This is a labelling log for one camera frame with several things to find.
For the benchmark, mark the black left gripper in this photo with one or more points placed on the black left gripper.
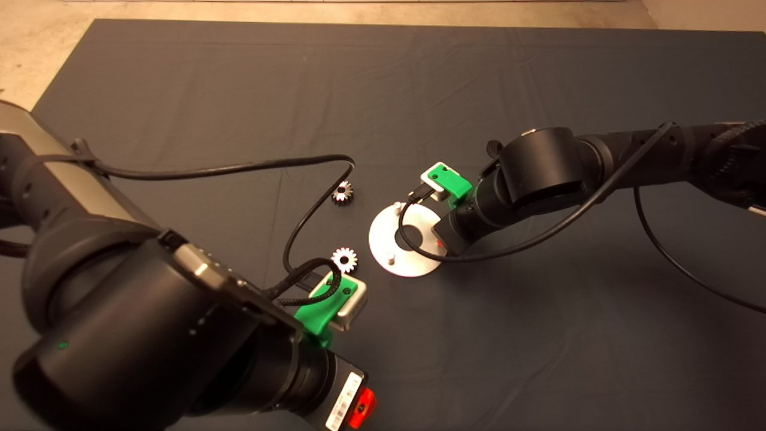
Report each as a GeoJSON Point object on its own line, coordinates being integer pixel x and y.
{"type": "Point", "coordinates": [327, 385]}

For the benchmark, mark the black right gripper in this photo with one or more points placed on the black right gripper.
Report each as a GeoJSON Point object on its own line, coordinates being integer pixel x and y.
{"type": "Point", "coordinates": [464, 230]}

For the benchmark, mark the steel planetary gear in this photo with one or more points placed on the steel planetary gear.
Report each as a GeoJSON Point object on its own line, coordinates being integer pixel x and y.
{"type": "Point", "coordinates": [344, 259]}
{"type": "Point", "coordinates": [342, 192]}

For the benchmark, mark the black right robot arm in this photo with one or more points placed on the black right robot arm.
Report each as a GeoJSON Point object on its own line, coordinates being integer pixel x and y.
{"type": "Point", "coordinates": [538, 167]}

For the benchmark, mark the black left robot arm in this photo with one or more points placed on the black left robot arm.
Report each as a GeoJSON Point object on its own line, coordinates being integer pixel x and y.
{"type": "Point", "coordinates": [119, 287]}

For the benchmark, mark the round metal carrier plate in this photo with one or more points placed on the round metal carrier plate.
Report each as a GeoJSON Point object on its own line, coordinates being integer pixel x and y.
{"type": "Point", "coordinates": [380, 242]}

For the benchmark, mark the dark grey table cloth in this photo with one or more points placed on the dark grey table cloth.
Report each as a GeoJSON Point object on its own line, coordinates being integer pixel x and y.
{"type": "Point", "coordinates": [359, 90]}

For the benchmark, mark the right green camera mount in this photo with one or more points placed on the right green camera mount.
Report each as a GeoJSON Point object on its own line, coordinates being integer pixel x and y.
{"type": "Point", "coordinates": [449, 182]}

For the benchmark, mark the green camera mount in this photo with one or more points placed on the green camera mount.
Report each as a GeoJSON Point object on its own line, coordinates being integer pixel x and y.
{"type": "Point", "coordinates": [449, 182]}
{"type": "Point", "coordinates": [321, 310]}

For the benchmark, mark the right silver camera box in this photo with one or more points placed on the right silver camera box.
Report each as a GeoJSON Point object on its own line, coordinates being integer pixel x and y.
{"type": "Point", "coordinates": [431, 179]}

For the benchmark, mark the silver camera box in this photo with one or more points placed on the silver camera box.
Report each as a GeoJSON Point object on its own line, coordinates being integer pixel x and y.
{"type": "Point", "coordinates": [431, 179]}
{"type": "Point", "coordinates": [355, 310]}

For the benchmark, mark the left silver camera box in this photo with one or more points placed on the left silver camera box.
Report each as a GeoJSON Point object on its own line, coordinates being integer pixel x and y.
{"type": "Point", "coordinates": [355, 310]}

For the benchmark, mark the left green camera mount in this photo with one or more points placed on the left green camera mount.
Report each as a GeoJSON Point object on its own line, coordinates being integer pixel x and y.
{"type": "Point", "coordinates": [321, 310]}

